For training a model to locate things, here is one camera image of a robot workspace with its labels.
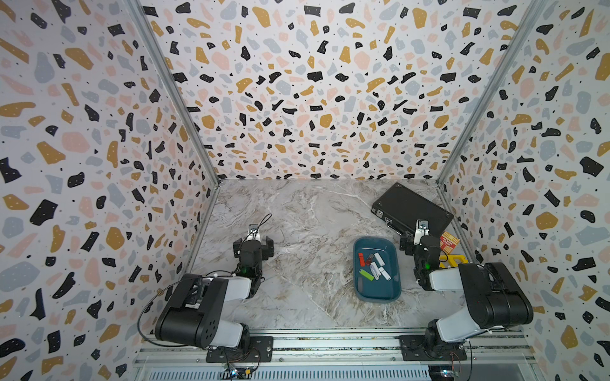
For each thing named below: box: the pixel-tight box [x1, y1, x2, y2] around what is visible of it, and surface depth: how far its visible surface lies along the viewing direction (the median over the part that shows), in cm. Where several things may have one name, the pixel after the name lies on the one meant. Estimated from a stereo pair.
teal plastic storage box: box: [352, 235, 402, 304], surface depth 92 cm
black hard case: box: [370, 182, 455, 237], surface depth 106 cm
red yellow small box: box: [440, 230, 461, 254], surface depth 100 cm
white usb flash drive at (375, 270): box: [369, 261, 382, 281], surface depth 92 cm
